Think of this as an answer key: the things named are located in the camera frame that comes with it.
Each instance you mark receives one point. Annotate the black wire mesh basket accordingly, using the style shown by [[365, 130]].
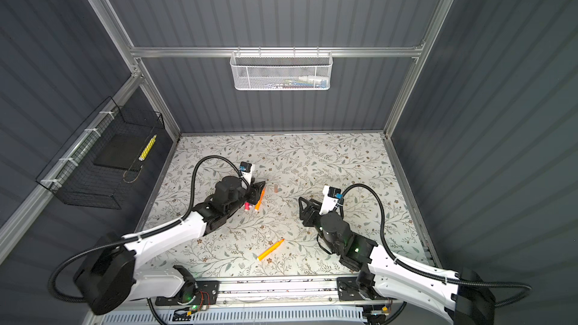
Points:
[[102, 167]]

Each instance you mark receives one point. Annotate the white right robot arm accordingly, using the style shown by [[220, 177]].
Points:
[[474, 305]]

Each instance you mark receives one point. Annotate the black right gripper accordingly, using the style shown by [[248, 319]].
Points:
[[312, 211]]

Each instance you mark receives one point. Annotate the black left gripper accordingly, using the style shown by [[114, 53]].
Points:
[[255, 193]]

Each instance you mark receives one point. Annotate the items in white basket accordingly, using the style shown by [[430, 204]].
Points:
[[309, 82]]

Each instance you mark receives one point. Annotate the black pad in basket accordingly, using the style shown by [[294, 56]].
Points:
[[121, 153]]

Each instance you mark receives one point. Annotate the yellow highlighter in basket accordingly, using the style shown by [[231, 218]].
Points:
[[147, 149]]

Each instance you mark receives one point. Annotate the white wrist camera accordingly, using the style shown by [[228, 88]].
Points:
[[333, 199], [247, 171]]

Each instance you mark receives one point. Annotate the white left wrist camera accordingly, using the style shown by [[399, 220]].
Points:
[[247, 171]]

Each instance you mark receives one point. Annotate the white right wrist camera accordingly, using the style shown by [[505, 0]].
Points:
[[333, 199]]

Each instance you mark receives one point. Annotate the yellow highlighter pen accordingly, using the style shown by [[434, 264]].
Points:
[[271, 249]]

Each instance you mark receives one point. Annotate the white wire mesh basket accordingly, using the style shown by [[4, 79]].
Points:
[[251, 73]]

